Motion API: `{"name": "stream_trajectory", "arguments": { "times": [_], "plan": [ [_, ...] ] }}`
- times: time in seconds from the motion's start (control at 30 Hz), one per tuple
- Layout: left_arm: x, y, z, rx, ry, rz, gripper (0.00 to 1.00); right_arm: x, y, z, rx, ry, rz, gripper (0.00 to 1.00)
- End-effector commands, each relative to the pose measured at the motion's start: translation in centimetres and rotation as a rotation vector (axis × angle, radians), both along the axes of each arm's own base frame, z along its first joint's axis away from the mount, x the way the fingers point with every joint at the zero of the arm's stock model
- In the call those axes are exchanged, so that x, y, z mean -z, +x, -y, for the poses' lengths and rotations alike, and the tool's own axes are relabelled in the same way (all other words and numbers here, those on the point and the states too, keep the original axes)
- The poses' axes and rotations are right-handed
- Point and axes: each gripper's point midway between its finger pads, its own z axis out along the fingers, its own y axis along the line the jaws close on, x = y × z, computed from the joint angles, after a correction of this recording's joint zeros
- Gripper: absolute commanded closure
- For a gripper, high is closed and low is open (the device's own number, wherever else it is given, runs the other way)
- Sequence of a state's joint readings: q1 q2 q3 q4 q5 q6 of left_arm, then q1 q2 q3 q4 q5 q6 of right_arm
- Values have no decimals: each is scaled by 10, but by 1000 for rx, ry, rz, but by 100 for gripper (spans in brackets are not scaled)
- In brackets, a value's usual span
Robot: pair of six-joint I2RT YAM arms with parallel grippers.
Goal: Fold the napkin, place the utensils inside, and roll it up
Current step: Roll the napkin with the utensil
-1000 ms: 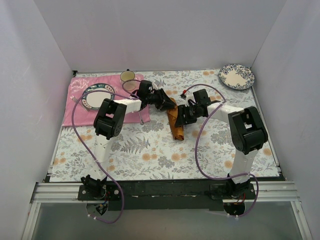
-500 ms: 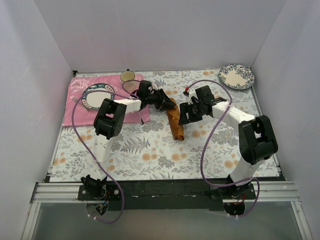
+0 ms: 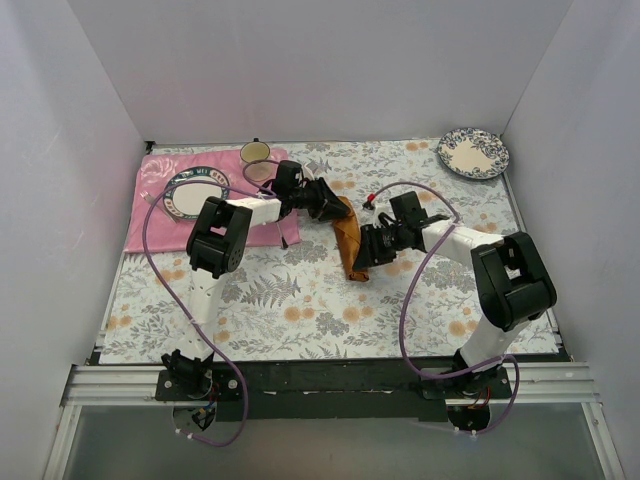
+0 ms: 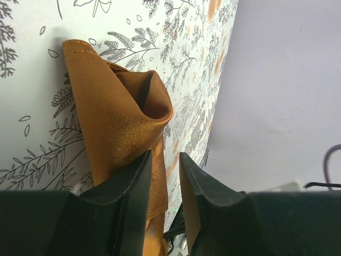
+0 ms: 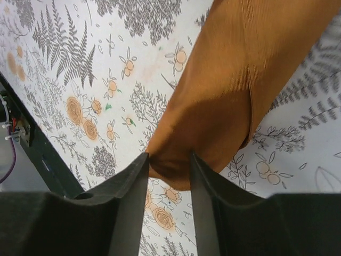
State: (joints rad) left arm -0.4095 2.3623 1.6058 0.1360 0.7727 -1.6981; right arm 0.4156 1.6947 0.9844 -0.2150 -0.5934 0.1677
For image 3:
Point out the metal fork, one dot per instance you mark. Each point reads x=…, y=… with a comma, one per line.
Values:
x=151, y=200

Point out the cream enamel mug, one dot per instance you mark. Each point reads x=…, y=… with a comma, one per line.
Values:
x=256, y=161

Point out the green rimmed white plate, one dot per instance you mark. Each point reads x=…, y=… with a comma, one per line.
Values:
x=191, y=188

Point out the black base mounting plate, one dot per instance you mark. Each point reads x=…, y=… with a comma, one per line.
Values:
x=366, y=389

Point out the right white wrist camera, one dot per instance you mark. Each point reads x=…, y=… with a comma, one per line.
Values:
x=376, y=209

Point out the blue floral plate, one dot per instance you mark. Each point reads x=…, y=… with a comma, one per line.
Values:
x=473, y=153

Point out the aluminium frame rail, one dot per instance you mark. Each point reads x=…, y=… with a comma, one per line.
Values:
x=119, y=385

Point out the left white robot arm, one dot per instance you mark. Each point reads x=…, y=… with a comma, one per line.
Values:
x=215, y=249

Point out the brown satin napkin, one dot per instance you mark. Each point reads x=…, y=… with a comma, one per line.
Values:
x=348, y=238

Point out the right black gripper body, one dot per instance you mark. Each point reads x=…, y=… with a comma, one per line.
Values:
x=373, y=245

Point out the metal spoon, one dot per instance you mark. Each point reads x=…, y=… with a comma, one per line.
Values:
x=284, y=242

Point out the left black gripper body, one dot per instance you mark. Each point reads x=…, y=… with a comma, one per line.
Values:
x=320, y=198

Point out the pink floral placemat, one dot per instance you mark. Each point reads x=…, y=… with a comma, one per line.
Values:
x=166, y=235

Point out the floral tablecloth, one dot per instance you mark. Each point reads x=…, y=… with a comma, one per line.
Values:
x=297, y=303

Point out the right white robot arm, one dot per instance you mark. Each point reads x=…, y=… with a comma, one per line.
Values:
x=512, y=283

